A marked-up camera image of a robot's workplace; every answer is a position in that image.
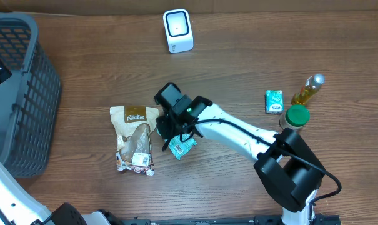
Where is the white barcode scanner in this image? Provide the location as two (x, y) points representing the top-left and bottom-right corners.
(163, 8), (194, 54)

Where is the small teal white box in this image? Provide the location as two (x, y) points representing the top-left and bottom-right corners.
(265, 90), (284, 114)

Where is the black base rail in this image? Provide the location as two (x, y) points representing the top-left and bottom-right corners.
(122, 214), (342, 225)

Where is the grey plastic shopping basket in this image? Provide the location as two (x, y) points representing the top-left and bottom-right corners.
(0, 12), (62, 178)

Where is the yellow dish soap bottle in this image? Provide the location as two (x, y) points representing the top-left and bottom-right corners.
(291, 73), (325, 105)

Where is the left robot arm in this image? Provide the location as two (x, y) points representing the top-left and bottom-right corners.
(0, 161), (110, 225)

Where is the teal white pouch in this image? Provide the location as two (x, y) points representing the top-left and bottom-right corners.
(168, 134), (197, 160)

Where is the green lid jar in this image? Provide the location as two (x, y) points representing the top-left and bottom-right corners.
(279, 104), (310, 130)

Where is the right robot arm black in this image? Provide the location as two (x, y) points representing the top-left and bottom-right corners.
(154, 82), (325, 224)

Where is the brown snack packet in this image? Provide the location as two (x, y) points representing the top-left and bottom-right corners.
(109, 106), (159, 176)

